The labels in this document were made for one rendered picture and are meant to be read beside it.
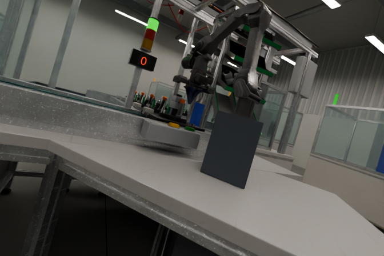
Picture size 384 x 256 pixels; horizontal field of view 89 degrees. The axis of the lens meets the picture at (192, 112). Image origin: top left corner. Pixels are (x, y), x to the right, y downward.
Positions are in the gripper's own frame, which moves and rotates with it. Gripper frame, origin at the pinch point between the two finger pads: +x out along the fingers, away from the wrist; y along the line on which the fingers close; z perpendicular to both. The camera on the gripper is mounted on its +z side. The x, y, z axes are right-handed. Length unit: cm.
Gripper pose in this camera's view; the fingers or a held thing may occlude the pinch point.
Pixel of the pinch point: (191, 96)
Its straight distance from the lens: 84.9
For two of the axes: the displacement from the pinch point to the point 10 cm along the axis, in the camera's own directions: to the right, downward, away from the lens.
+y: 8.3, 2.4, 5.0
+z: 4.8, 1.4, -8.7
